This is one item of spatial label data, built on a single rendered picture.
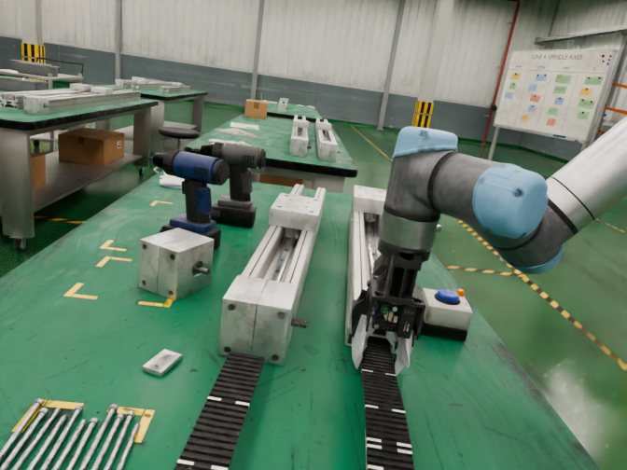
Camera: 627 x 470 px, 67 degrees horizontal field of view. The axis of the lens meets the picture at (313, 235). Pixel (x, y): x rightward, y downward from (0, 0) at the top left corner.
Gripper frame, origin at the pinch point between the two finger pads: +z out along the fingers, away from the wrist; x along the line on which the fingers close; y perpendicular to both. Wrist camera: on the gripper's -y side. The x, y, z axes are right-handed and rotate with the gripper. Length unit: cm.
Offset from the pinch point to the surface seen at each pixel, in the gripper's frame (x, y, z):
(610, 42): 607, -1266, -236
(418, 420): 5.3, 10.0, 1.5
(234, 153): -38, -59, -18
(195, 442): -20.6, 24.4, -1.9
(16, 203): -188, -181, 49
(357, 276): -4.1, -15.7, -7.0
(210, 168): -38, -35, -19
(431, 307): 9.6, -13.9, -4.2
